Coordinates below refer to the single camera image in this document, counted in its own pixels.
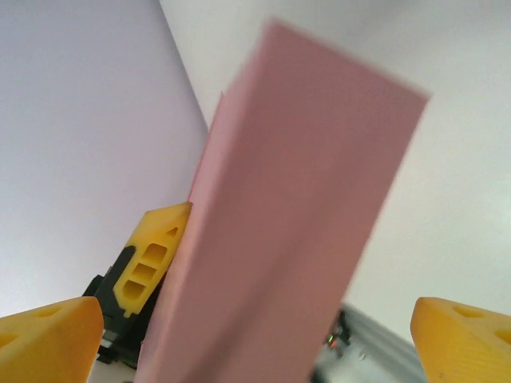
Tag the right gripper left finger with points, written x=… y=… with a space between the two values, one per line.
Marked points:
x=44 y=343

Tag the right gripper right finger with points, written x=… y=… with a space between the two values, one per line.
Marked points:
x=467 y=347

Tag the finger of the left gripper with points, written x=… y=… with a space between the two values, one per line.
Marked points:
x=153 y=255

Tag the pink paper box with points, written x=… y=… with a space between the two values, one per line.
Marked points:
x=287 y=207

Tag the small circuit board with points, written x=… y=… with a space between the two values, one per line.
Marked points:
x=334 y=338

